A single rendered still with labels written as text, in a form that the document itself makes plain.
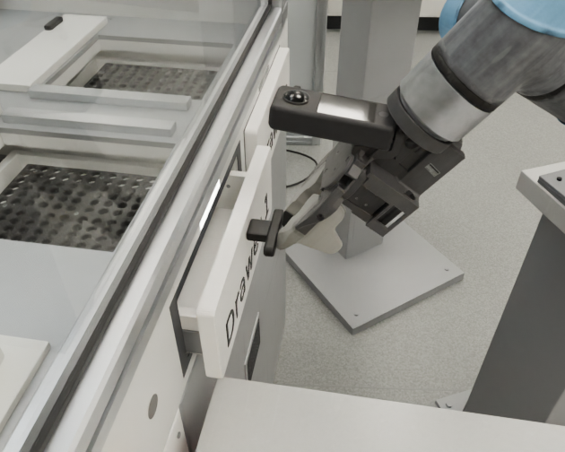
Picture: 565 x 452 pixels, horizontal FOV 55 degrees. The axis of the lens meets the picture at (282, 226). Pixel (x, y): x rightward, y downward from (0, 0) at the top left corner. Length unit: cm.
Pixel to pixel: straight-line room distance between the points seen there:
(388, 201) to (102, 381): 30
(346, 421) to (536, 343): 65
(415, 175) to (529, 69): 14
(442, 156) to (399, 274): 132
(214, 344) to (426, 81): 31
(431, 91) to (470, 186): 186
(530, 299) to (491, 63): 78
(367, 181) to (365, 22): 93
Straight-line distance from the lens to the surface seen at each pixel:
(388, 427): 64
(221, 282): 53
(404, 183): 54
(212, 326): 53
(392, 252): 189
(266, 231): 61
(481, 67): 47
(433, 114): 48
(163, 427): 57
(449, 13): 66
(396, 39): 149
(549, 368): 121
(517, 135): 274
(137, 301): 45
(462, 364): 169
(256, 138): 75
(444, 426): 66
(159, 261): 48
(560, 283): 111
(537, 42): 47
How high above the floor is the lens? 131
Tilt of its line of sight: 41 degrees down
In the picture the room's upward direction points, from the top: straight up
